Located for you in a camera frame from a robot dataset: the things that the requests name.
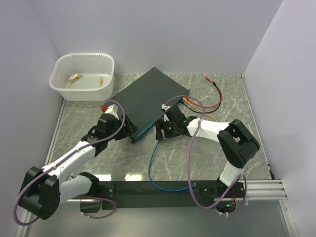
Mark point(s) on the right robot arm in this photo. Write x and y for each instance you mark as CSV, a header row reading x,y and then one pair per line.
x,y
237,142

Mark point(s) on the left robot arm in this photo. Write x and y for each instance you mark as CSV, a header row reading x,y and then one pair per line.
x,y
44,189

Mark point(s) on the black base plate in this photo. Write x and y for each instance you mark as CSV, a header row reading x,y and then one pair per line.
x,y
143,194

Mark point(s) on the white plastic tub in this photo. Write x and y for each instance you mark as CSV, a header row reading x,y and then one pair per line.
x,y
76,76

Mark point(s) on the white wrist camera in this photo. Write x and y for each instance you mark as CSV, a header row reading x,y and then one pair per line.
x,y
112,109
164,107

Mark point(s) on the aluminium rail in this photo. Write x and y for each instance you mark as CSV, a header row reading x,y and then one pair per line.
x,y
254,189

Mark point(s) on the black network switch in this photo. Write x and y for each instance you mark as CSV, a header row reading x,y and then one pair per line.
x,y
142,99

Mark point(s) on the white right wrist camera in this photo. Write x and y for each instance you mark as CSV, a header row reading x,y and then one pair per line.
x,y
164,107

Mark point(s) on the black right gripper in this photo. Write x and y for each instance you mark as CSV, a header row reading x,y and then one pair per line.
x,y
161,124

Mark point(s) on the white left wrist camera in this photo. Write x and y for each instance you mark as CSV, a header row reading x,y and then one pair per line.
x,y
112,109

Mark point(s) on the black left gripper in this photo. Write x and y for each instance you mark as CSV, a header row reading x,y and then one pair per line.
x,y
128,130

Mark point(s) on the small orange plug in tub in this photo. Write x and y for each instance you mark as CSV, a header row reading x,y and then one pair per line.
x,y
100,81

